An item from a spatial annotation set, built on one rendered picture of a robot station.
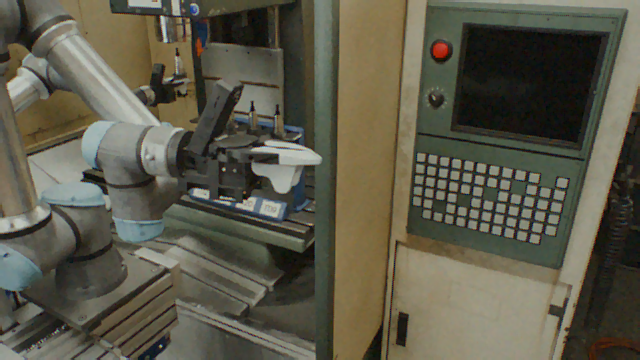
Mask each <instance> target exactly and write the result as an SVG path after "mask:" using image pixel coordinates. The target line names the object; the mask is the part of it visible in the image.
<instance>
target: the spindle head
mask: <svg viewBox="0 0 640 360"><path fill-rule="evenodd" d="M295 1H296V0H200V10H201V17H200V19H204V18H211V17H217V16H223V15H229V14H235V13H241V12H247V11H253V10H259V9H265V8H271V7H277V6H283V5H289V4H295V3H296V2H295ZM109 3H110V9H111V12H112V13H113V14H127V15H141V16H156V17H170V18H176V17H183V18H190V16H191V15H190V6H189V0H186V3H187V4H186V6H185V7H182V6H181V4H180V0H179V5H180V13H181V10H182V9H183V8H186V9H187V11H188V14H187V15H186V16H184V15H182V13H181V15H174V12H173V4H172V0H161V7H162V8H157V7H141V6H130V5H129V0H109Z"/></svg>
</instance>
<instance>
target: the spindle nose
mask: <svg viewBox="0 0 640 360"><path fill-rule="evenodd" d="M153 23H154V26H153V30H154V37H155V41H156V42H158V43H161V42H165V43H177V42H187V41H191V40H193V39H194V25H193V19H188V18H183V17H176V18H170V17H156V16H153Z"/></svg>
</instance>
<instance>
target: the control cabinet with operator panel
mask: <svg viewBox="0 0 640 360"><path fill-rule="evenodd" d="M639 82H640V0H408V5H407V18H406V32H405V45H404V58H403V72H402V85H401V98H400V112H399V125H398V138H397V153H396V166H395V179H394V192H393V206H392V219H391V232H390V247H389V260H388V273H387V287H386V300H385V313H384V327H383V340H382V353H381V360H560V359H561V355H562V352H563V348H564V345H565V342H566V338H567V335H568V331H569V328H570V324H571V321H572V317H573V314H574V310H575V307H576V304H577V300H578V297H579V293H580V290H581V286H582V283H583V279H584V276H585V272H586V269H587V265H588V262H589V259H590V255H591V252H592V248H593V245H594V241H595V238H596V234H597V231H598V227H599V224H600V221H601V217H602V214H603V210H604V207H605V203H606V200H607V196H608V193H609V189H610V186H611V182H612V179H613V176H614V172H615V169H616V165H617V162H618V158H619V155H620V151H621V148H622V144H623V143H622V141H623V138H624V134H625V131H626V127H627V124H628V120H629V117H630V113H631V110H632V106H633V103H634V99H635V96H636V93H637V89H638V86H639Z"/></svg>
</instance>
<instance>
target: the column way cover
mask: <svg viewBox="0 0 640 360"><path fill-rule="evenodd" d="M200 56H201V66H202V76H203V78H204V80H205V90H206V100H207V102H208V99H209V97H210V94H211V91H212V88H213V86H214V84H215V83H216V81H217V80H220V79H223V78H226V77H229V76H231V77H233V78H234V79H236V80H238V81H239V82H241V83H242V84H243V85H244V88H243V90H242V94H241V97H240V99H239V101H238V102H237V104H236V106H235V107H234V109H233V112H234V116H236V117H241V118H247V119H248V115H249V110H250V106H251V103H250V101H251V100H253V101H254V102H253V106H254V109H255V110H256V114H257V119H258V120H259V121H265V122H272V123H274V115H275V113H276V110H277V108H276V104H280V106H279V110H280V113H281V114H282V119H283V125H284V117H285V113H284V85H285V75H284V49H278V50H273V49H270V48H268V47H257V46H246V45H235V44H224V43H214V42H213V43H206V45H205V48H204V50H203V51H202V52H201V54H200Z"/></svg>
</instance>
